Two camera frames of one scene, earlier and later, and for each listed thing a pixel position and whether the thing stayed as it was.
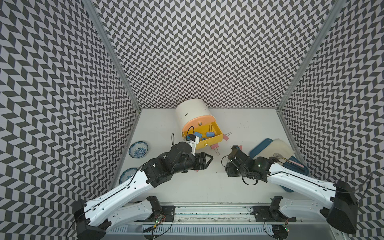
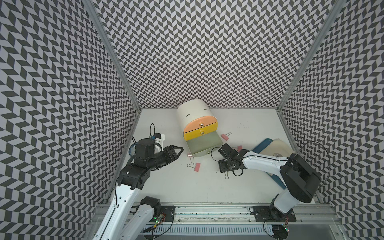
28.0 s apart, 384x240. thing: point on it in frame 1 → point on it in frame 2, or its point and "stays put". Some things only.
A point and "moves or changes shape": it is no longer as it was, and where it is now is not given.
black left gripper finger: x=201 y=164 → x=174 y=156
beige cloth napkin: x=276 y=146 stays put
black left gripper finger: x=202 y=158 → x=171 y=151
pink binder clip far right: x=225 y=136 stays put
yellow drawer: x=211 y=134 moves or changes shape
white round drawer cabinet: x=195 y=117 stays put
